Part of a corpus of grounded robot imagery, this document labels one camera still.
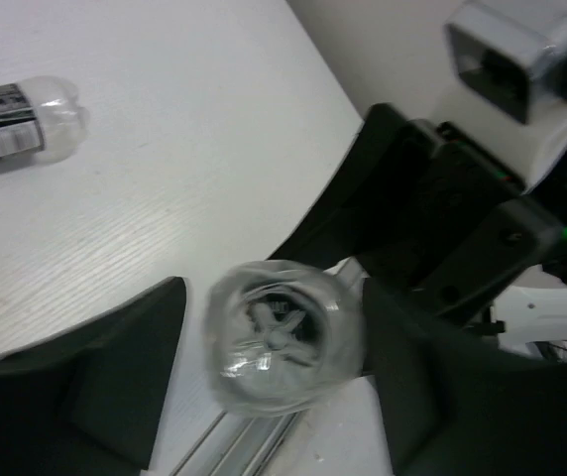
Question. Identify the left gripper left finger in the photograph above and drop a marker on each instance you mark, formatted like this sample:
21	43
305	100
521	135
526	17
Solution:
89	401

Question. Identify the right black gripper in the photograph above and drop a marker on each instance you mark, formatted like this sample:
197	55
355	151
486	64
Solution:
486	231

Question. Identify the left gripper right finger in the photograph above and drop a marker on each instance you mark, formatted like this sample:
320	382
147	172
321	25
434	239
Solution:
453	404

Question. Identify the crushed clear bottle black cap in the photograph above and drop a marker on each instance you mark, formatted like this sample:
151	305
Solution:
280	337

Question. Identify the clear bottle with black label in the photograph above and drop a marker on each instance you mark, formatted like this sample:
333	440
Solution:
42	122

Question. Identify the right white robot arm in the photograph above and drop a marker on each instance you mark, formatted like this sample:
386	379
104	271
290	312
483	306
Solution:
530	316

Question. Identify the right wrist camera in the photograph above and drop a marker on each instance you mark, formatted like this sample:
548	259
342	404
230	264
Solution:
512	53

